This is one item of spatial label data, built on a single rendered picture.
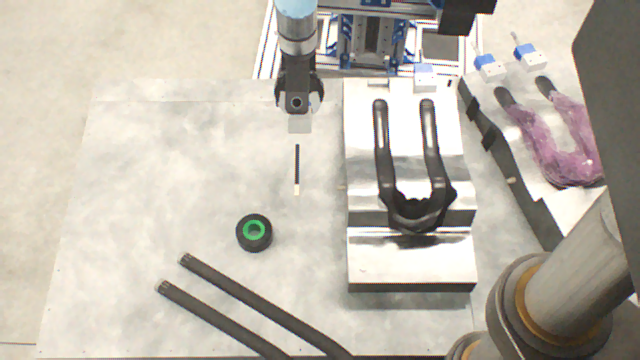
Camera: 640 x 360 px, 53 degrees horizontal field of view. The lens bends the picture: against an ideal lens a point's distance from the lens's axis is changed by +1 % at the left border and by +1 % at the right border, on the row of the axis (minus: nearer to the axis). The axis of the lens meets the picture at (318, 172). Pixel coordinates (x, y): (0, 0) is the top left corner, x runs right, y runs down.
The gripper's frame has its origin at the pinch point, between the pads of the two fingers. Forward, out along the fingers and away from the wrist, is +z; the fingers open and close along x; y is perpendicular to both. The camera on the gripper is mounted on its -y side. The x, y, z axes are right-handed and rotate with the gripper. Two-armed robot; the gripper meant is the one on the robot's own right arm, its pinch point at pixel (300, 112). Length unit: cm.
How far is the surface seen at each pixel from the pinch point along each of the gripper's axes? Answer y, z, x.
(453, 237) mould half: -25.7, 9.0, -32.2
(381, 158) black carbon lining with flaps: -7.7, 6.6, -17.9
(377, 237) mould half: -25.7, 9.0, -16.3
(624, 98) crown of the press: -63, -89, -17
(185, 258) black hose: -29.1, 11.9, 24.1
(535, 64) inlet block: 19, 7, -56
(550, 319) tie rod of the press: -65, -62, -23
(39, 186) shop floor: 34, 95, 100
